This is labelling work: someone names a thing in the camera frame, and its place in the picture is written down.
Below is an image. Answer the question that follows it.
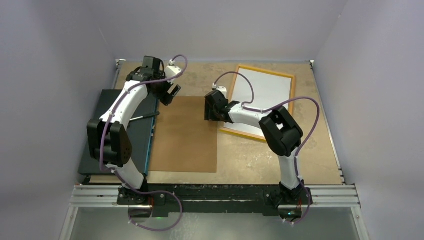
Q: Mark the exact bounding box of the brown frame backing board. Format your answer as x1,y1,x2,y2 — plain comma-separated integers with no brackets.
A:
149,96,218,173

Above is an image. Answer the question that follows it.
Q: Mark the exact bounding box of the wooden picture frame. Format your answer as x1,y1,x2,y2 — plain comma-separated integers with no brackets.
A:
219,64,296,143

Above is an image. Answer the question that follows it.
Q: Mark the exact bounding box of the building and sky photo print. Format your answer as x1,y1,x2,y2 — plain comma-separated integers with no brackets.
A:
220,64,296,142

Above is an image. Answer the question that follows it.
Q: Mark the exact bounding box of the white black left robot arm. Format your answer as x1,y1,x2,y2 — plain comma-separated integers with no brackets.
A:
86,56,188,205

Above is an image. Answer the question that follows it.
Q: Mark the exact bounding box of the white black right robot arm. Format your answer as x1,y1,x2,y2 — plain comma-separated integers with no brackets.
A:
204,89,312,204

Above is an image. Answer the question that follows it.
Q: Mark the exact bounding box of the small black hammer tool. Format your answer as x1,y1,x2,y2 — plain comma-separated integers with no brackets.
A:
129,111,160,122

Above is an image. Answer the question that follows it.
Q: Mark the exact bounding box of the dark blue flat box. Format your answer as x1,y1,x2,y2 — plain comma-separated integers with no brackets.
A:
78,88,160,176

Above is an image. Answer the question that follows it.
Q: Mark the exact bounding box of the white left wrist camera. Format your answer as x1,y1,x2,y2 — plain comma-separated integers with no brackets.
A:
164,59,182,85

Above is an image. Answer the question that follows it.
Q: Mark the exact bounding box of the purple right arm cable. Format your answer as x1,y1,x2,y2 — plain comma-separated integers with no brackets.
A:
211,71,322,226

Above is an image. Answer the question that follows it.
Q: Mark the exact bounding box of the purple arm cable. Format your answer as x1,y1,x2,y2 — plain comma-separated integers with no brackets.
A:
99,54,189,233
211,71,322,226

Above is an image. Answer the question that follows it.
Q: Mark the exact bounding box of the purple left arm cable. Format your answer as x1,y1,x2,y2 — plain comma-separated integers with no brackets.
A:
99,54,189,233

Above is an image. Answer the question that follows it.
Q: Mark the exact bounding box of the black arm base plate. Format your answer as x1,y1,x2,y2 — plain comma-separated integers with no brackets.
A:
117,184,313,219

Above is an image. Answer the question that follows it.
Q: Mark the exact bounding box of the aluminium profile rail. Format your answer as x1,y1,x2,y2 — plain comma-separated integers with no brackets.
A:
70,185,361,208

